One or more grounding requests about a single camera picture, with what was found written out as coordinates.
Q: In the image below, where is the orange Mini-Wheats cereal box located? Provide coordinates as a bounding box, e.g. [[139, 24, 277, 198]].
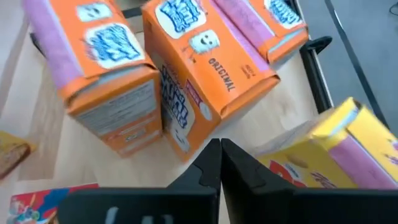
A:
[[141, 0, 280, 162], [21, 0, 164, 158], [214, 0, 310, 66]]

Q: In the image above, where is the yellow Corn Pops cereal box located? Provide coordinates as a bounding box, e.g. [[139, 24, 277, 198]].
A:
[[253, 96, 398, 190], [0, 130, 37, 181]]

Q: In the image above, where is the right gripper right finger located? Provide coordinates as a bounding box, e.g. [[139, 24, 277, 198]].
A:
[[221, 138, 398, 224]]

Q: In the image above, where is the wooden shelf with black legs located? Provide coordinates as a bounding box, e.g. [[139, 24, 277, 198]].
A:
[[0, 6, 321, 187]]

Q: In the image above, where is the red Froot Loops cereal box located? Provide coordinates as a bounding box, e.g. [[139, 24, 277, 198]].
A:
[[6, 182, 100, 224]]

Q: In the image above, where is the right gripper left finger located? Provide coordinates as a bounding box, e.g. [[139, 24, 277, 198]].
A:
[[57, 138, 222, 224]]

